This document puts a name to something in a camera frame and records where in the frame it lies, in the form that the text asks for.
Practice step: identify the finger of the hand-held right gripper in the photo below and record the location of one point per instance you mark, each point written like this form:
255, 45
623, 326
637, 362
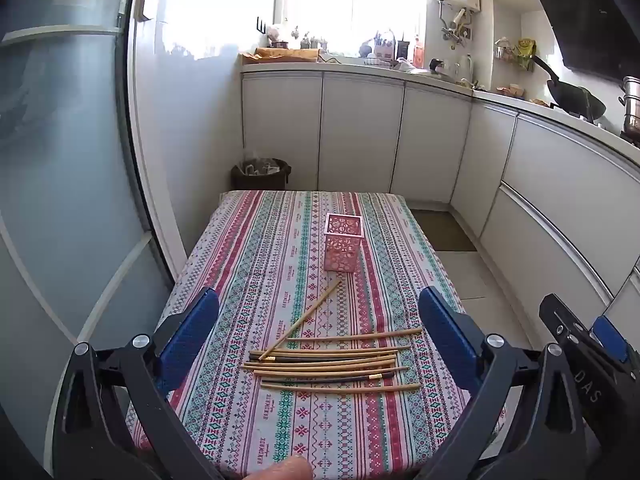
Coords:
610, 337
560, 317

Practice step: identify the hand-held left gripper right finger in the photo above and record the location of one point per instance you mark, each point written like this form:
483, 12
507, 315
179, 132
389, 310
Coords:
450, 340

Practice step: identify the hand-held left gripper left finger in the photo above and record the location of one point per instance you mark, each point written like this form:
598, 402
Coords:
190, 335

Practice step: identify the light wooden chopstick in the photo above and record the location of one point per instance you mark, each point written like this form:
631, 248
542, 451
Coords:
320, 364
305, 316
340, 350
325, 370
340, 388

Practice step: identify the dark chopstick with gold band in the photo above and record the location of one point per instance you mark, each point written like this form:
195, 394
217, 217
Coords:
325, 359
340, 376

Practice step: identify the pink perforated holder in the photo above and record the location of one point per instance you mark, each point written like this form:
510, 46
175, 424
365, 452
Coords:
342, 255

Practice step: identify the person's left hand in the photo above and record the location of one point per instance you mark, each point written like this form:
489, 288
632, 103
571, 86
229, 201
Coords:
280, 469

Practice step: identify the brown floor mat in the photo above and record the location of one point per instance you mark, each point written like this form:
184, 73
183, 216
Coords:
440, 230

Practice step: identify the striped patterned tablecloth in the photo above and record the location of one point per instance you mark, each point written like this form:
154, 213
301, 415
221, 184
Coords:
300, 240

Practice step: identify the dark trash bin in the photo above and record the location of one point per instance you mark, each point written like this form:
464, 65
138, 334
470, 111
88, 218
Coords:
245, 180

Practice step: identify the white door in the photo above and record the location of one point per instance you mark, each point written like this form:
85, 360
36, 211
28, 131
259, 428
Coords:
200, 135

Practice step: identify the frosted glass panel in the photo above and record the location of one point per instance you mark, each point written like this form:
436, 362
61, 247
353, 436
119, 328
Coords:
60, 160

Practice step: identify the black wok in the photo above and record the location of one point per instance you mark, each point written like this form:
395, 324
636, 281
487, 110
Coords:
575, 97

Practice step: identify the white kitchen cabinets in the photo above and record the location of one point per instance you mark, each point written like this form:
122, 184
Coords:
360, 135

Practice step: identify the steel pot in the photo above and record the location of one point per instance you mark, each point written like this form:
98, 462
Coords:
632, 105

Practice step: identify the clear bottle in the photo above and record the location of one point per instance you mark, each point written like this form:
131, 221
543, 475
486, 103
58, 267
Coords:
468, 67

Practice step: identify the yellow bag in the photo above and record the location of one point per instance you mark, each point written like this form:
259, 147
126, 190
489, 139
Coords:
526, 52

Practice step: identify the white kettle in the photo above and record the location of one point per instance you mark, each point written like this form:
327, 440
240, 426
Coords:
445, 72

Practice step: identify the red box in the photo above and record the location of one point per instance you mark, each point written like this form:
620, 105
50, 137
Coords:
419, 51

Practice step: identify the utensil block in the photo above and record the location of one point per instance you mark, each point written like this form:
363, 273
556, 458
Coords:
384, 47

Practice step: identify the black range hood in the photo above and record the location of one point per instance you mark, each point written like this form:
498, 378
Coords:
590, 10

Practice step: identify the window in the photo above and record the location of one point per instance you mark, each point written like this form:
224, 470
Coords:
350, 0

